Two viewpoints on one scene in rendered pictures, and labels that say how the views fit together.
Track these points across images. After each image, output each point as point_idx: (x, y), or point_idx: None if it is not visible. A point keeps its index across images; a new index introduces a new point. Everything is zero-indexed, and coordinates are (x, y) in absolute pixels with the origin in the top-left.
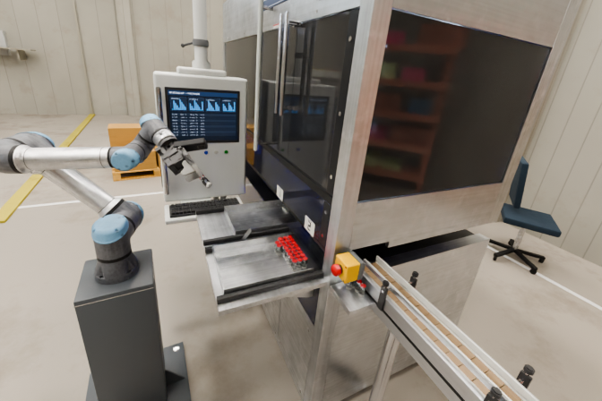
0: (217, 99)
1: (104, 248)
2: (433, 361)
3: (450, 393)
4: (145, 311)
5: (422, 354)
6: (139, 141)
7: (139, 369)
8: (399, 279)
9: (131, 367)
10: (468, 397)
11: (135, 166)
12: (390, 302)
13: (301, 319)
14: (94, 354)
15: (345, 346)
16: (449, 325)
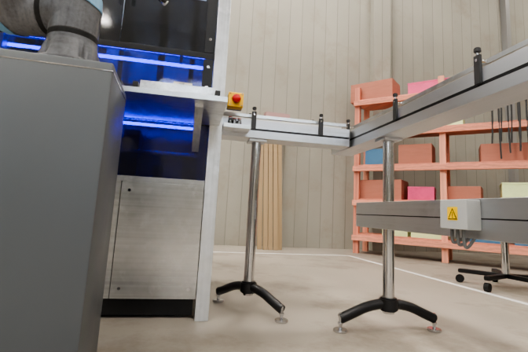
0: None
1: (97, 16)
2: (293, 130)
3: (306, 137)
4: (119, 136)
5: (287, 132)
6: None
7: (103, 251)
8: (247, 118)
9: (102, 241)
10: (313, 130)
11: None
12: (258, 120)
13: (178, 195)
14: (100, 183)
15: None
16: (283, 122)
